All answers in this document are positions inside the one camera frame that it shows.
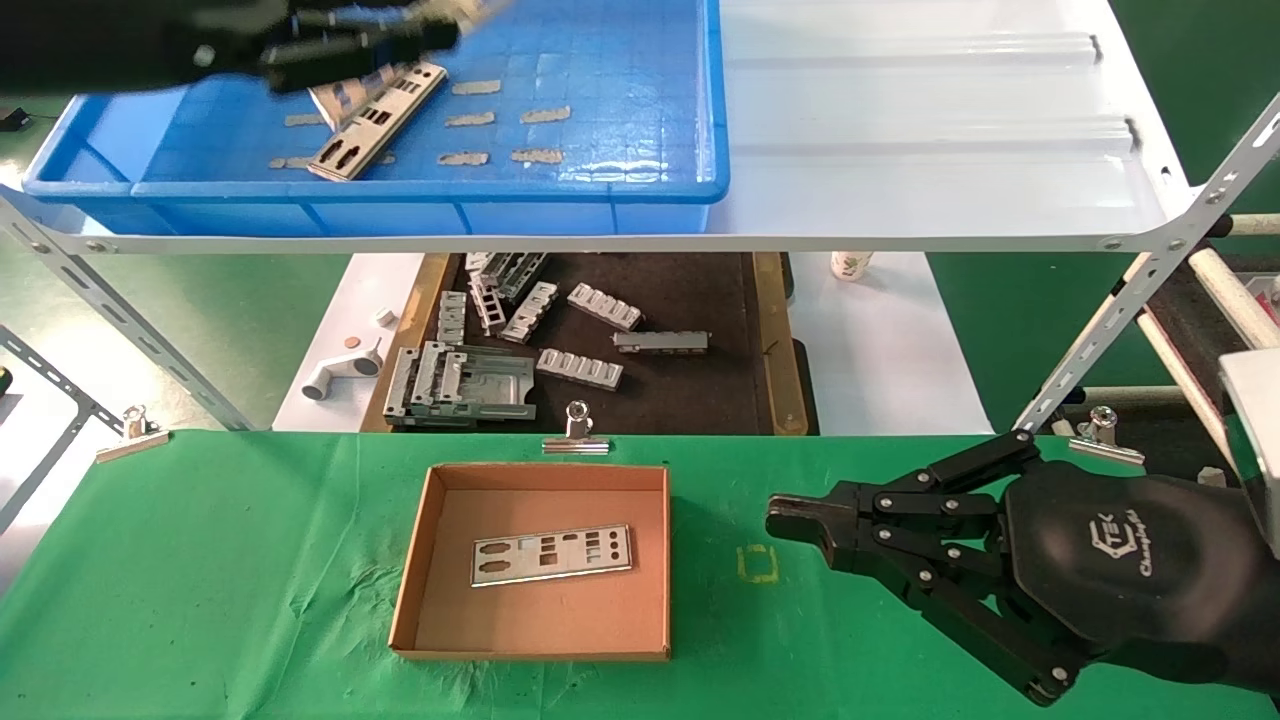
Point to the flat grey metal plate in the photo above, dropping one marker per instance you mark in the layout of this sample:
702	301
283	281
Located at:
495	385

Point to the silver binder clip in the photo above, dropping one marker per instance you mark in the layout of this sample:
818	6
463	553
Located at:
135	446
577	446
1112	452

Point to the white tube with red stripe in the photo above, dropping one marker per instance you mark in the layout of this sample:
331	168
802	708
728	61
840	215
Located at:
1165	355

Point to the grey metal bar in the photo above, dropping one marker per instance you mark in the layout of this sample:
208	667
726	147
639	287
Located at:
660	342

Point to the white plastic pipe fitting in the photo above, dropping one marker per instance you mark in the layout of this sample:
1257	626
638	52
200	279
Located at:
345	370

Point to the slotted silver metal bracket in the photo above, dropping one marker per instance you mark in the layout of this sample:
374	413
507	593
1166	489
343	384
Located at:
452	318
487	303
530	312

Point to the black tray with wooden frame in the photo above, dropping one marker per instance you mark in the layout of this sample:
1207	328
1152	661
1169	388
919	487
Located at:
690	390

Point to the small white block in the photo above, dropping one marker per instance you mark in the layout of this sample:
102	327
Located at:
1210	476

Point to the silver metal I/O shield plate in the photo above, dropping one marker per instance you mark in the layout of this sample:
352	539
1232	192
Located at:
350	152
525	572
333	105

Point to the green cloth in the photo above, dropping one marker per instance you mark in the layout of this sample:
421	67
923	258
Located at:
250	560

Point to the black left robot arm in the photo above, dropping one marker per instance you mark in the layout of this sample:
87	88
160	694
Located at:
45	45

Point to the grey tape remnant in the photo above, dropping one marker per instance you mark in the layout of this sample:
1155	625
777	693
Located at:
305	120
476	88

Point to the dark slotted metal bracket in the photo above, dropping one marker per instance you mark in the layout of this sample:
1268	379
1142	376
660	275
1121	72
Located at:
520	272

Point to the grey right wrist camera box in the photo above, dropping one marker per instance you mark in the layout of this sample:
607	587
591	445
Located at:
1255	440

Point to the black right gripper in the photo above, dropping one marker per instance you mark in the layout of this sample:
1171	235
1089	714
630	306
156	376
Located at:
1120	560

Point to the blue plastic tray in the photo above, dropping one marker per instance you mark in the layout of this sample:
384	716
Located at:
600	100

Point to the grey perforated shelf strut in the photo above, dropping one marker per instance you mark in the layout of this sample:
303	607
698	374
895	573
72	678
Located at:
50	378
120	312
1150	262

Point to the white metal shelf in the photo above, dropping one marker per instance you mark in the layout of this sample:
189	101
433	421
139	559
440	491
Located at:
900	150

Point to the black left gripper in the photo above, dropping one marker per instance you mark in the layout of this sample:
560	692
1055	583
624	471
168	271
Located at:
180	40

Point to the brown cardboard box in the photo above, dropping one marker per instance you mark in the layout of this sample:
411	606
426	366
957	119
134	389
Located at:
540	622

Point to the grey metal bracket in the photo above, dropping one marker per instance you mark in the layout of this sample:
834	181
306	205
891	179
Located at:
400	375
432	370

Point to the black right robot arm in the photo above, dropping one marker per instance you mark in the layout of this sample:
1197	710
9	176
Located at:
1270	640

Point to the ribbed silver metal bracket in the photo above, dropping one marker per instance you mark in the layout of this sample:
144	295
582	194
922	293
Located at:
578	369
605	307

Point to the small black device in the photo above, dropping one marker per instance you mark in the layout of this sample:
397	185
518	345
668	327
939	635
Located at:
12	119

